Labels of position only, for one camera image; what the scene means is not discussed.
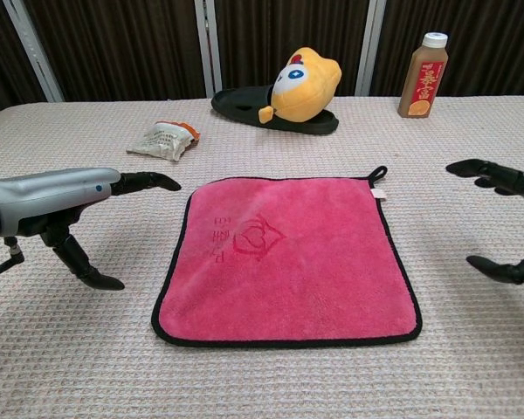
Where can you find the black slipper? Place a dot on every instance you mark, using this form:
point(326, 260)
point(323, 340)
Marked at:
point(240, 102)

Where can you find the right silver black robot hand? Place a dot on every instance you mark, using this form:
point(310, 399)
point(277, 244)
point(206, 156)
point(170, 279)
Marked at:
point(498, 172)

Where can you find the pink and grey towel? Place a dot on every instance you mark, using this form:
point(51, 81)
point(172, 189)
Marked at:
point(288, 270)

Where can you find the dark ribbed partition panel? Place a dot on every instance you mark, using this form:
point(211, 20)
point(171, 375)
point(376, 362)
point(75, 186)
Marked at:
point(253, 39)
point(0, 65)
point(122, 48)
point(493, 43)

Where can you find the brown drink bottle white cap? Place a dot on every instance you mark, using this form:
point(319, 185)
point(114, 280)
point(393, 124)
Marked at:
point(421, 78)

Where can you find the beige woven tablecloth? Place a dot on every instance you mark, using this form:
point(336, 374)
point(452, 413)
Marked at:
point(113, 362)

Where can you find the yellow plush toy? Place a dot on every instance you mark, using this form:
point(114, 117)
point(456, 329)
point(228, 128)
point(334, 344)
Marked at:
point(310, 96)

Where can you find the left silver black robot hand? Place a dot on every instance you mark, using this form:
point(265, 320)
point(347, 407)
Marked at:
point(48, 194)

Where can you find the silver partition post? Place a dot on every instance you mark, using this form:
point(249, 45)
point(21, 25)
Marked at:
point(30, 52)
point(369, 52)
point(207, 52)

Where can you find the crumpled snack packet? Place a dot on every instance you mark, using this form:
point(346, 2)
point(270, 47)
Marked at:
point(159, 142)

